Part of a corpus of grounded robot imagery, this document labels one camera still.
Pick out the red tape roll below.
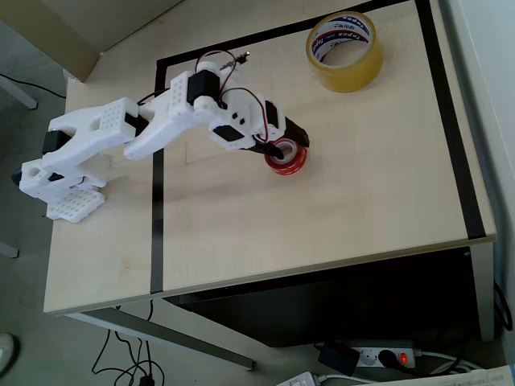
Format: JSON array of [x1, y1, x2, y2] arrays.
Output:
[[264, 138, 308, 177]]

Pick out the black round plug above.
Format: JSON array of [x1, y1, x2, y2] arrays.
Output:
[[377, 348, 398, 369]]

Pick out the thin black floor cable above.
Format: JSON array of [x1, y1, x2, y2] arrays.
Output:
[[91, 300, 167, 386]]

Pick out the black panel under table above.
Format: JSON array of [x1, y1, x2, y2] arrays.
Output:
[[164, 244, 482, 349]]

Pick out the grey table leg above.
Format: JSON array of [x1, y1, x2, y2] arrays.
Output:
[[468, 240, 496, 343]]

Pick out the grey power strip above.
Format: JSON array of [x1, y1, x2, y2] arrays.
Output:
[[321, 339, 423, 369]]

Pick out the black power adapter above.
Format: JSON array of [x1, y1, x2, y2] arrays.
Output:
[[318, 341, 361, 377]]

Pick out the black cable loop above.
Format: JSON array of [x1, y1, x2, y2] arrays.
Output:
[[492, 279, 514, 331]]

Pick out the grey table foot bar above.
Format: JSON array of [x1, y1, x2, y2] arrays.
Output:
[[66, 304, 257, 372]]

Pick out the white round object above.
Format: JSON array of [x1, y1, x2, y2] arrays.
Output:
[[0, 331, 20, 373]]

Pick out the red black servo cable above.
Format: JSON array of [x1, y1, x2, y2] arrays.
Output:
[[195, 49, 271, 145]]

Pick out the yellow tape roll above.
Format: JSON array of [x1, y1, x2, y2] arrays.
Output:
[[306, 10, 385, 94]]

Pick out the printed paper sheet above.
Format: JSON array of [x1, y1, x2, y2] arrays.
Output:
[[402, 363, 515, 386]]

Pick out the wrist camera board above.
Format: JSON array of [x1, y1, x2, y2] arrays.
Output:
[[219, 49, 251, 72]]

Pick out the white switch box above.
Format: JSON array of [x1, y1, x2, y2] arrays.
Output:
[[276, 371, 323, 386]]

